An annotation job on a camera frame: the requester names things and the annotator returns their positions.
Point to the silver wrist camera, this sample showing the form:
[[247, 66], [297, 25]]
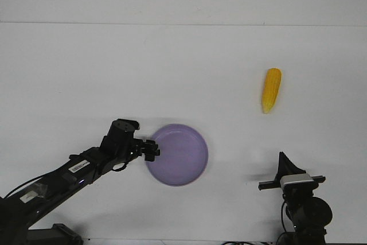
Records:
[[295, 179]]

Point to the purple round plate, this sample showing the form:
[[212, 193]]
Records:
[[183, 155]]

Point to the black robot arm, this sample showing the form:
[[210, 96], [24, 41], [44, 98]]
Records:
[[118, 147], [309, 214]]

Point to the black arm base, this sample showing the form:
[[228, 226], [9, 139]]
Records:
[[58, 234]]

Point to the yellow corn cob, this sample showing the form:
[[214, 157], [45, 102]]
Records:
[[270, 89]]

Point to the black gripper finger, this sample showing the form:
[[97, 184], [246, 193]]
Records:
[[150, 155], [289, 168], [150, 145], [281, 167]]

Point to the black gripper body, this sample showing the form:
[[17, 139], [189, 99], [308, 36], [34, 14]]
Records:
[[294, 186], [139, 147]]

